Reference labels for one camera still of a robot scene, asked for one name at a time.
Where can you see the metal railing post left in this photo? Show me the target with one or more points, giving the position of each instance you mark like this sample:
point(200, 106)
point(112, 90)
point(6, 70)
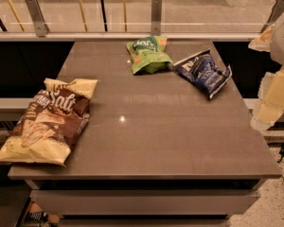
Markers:
point(40, 26)

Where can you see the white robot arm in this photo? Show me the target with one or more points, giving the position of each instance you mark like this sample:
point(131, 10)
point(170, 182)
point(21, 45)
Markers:
point(277, 41)

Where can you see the grey counter drawer cabinet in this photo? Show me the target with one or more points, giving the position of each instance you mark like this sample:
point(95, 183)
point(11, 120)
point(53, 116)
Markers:
point(145, 208)

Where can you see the green chip bag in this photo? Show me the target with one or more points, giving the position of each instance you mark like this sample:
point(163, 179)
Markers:
point(148, 54)

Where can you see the metal railing post middle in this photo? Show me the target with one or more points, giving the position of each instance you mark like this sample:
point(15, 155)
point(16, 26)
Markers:
point(156, 16)

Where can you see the blue chip bag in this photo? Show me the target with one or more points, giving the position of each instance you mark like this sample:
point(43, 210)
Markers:
point(201, 70)

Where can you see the brown chip bag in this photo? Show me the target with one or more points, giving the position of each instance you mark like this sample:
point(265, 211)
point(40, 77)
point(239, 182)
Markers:
point(52, 124)

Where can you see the yellow taped gripper finger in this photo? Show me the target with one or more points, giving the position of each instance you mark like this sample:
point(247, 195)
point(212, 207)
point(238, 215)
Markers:
point(270, 103)
point(263, 42)

